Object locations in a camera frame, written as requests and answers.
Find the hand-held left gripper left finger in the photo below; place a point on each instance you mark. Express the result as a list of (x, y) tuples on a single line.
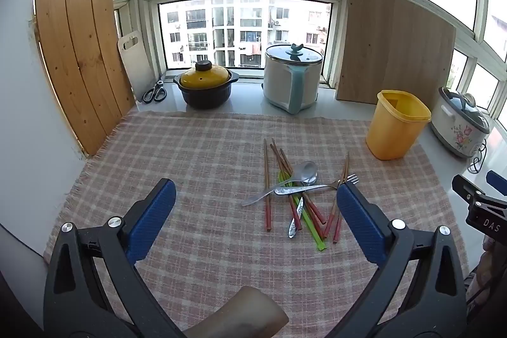
[(155, 217)]

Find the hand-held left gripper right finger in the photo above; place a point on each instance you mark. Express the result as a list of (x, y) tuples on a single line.
[(359, 223)]

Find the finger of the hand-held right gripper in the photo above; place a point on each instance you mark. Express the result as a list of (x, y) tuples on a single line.
[(499, 182), (466, 190)]

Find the yellow plastic container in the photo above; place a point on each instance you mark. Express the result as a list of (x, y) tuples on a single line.
[(388, 136)]

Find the pile of red chopsticks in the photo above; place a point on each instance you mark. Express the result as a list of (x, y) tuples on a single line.
[(266, 183)]

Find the person's right hand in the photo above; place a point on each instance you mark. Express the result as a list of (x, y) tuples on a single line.
[(493, 266)]

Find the person's left hand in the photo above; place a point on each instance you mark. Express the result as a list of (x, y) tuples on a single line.
[(241, 312)]

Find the green plastic utensil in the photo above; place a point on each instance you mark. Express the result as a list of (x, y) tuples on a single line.
[(315, 239)]

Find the steel fork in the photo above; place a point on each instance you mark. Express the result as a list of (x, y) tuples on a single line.
[(317, 187)]

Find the floral white rice cooker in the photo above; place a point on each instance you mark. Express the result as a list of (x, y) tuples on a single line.
[(455, 132)]

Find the pink checked tablecloth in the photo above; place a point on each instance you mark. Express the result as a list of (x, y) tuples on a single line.
[(198, 163)]

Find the plain steel spoon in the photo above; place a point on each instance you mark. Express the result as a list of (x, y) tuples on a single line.
[(308, 169)]

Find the dark casserole pot yellow lid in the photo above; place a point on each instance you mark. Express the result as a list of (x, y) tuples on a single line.
[(206, 94)]

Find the white plastic cutting board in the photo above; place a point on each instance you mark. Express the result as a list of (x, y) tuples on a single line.
[(134, 68)]

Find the light wooden board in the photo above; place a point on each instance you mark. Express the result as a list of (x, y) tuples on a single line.
[(396, 45)]

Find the wooden plank board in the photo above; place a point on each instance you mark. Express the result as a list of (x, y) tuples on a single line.
[(79, 64)]

